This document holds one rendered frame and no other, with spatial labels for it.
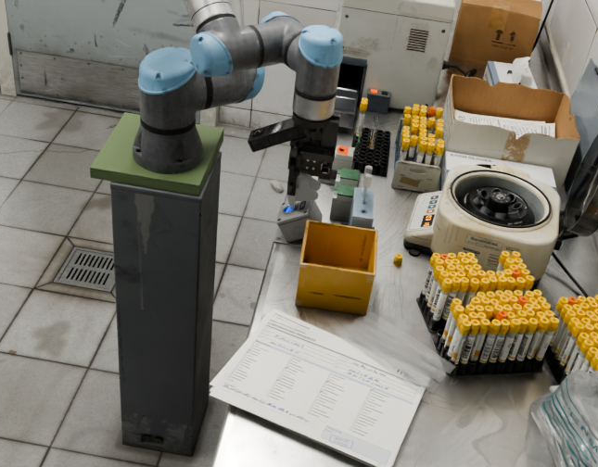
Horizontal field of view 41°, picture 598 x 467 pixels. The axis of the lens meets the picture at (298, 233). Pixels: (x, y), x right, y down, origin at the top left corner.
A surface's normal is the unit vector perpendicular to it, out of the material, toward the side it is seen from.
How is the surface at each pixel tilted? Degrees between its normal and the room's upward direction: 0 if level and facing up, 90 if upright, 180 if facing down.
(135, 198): 90
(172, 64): 9
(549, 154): 92
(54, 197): 0
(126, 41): 90
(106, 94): 89
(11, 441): 0
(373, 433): 0
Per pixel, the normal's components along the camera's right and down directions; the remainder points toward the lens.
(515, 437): 0.11, -0.79
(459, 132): -0.20, 0.58
